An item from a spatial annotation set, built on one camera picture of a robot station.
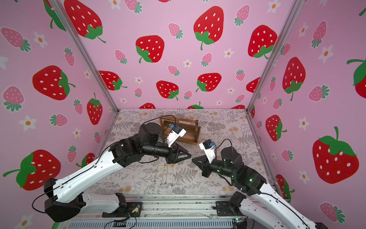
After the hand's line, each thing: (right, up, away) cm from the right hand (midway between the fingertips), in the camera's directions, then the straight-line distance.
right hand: (195, 158), depth 64 cm
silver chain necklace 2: (-17, -19, +19) cm, 32 cm away
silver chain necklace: (-24, -11, +26) cm, 37 cm away
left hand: (-2, +3, -7) cm, 8 cm away
